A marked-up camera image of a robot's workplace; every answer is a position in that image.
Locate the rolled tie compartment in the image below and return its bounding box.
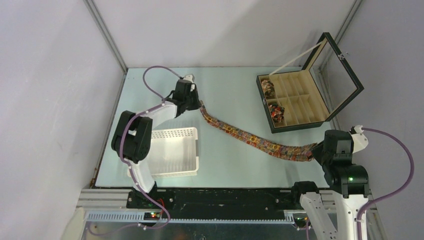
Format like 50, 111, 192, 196
260, 78, 276, 99
268, 103, 285, 124

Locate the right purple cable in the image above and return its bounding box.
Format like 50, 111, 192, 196
356, 127, 415, 240

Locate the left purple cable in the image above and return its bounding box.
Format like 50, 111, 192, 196
86, 65, 182, 237

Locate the rolled tie far compartment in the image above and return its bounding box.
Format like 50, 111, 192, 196
260, 78, 276, 99

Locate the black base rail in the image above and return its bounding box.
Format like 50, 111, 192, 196
127, 187, 324, 220

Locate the white perforated plastic basket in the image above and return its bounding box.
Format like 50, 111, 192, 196
142, 127, 199, 180

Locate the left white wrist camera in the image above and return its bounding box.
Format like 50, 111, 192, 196
182, 74, 196, 92

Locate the colourful patterned tie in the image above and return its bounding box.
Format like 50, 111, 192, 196
199, 101, 318, 162

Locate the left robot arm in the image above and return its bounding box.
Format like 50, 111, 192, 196
111, 74, 200, 208

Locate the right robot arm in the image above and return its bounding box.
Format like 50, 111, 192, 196
290, 125, 371, 240

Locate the rolled tie near compartment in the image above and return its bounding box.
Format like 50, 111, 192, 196
268, 103, 285, 124

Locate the purple cable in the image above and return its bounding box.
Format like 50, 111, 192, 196
86, 65, 182, 237
356, 127, 415, 240

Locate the black compartment tie box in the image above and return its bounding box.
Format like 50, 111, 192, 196
256, 32, 364, 134

